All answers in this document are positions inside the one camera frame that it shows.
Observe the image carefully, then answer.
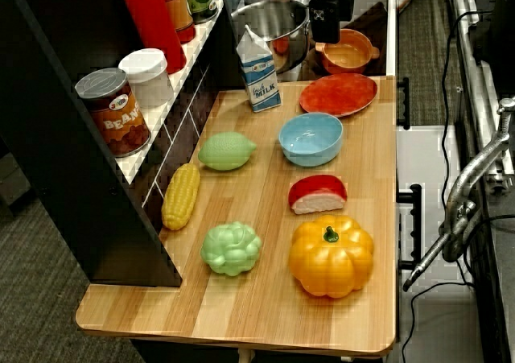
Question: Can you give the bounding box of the light blue bowl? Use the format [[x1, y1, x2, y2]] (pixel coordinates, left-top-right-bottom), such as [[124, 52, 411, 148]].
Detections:
[[278, 112, 344, 167]]

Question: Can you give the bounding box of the silver metal pot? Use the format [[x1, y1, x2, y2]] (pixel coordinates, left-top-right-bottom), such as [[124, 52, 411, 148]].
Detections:
[[230, 0, 311, 74]]

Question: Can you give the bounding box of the red orange plate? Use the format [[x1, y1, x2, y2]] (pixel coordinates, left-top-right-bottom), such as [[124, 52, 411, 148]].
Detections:
[[299, 72, 379, 118]]

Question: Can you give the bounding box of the white blue milk carton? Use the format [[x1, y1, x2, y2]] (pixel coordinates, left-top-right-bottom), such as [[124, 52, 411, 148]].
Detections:
[[235, 24, 282, 113]]

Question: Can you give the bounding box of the orange label bottle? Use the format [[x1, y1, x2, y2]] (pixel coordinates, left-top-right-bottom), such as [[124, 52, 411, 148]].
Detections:
[[154, 0, 197, 44]]

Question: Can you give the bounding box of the green toy lemon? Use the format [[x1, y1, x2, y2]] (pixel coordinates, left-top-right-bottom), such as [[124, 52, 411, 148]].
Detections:
[[196, 131, 258, 171]]

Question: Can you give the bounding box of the red ketchup bottle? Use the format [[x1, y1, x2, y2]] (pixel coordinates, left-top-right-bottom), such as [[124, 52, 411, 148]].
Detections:
[[122, 0, 187, 75]]

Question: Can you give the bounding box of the white lidded jar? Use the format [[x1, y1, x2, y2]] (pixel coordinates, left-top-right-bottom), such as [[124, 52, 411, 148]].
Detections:
[[117, 47, 174, 109]]

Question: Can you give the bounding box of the grey metal clamp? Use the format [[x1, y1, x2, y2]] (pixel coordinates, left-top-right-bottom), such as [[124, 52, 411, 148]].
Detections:
[[402, 96, 515, 292]]

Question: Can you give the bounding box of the yellow toy corn cob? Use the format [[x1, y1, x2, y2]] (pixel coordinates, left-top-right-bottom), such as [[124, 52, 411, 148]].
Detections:
[[161, 163, 201, 231]]

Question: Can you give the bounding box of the beans can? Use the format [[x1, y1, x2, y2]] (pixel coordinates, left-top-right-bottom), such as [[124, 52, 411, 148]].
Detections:
[[74, 67, 152, 158]]

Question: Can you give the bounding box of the yellow toy pumpkin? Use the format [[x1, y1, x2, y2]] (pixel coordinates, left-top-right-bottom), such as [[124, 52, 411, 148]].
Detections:
[[287, 214, 375, 299]]

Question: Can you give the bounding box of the green toy lettuce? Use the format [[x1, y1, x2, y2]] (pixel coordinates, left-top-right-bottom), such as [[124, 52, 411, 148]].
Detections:
[[200, 221, 262, 277]]

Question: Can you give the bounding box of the black shelf unit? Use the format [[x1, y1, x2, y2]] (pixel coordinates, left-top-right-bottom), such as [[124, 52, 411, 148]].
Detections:
[[0, 0, 238, 288]]

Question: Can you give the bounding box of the orange pot with handles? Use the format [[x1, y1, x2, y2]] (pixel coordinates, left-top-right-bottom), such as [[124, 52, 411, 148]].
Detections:
[[314, 28, 380, 76]]

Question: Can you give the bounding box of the short black drawer handle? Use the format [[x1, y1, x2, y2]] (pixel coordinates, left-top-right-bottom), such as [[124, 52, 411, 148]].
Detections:
[[395, 76, 411, 130]]

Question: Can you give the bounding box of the long black cable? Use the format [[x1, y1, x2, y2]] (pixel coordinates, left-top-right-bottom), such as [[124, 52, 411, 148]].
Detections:
[[440, 10, 492, 191]]

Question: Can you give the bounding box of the aluminium frame rail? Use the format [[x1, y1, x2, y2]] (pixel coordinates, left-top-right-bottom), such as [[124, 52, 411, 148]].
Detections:
[[445, 0, 509, 187]]

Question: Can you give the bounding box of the long black drawer handle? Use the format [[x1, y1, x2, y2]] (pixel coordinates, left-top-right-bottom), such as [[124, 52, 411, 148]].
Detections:
[[395, 183, 423, 271]]

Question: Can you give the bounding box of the black cable loop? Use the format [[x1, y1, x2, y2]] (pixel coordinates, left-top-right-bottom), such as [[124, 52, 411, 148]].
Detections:
[[401, 213, 515, 363]]

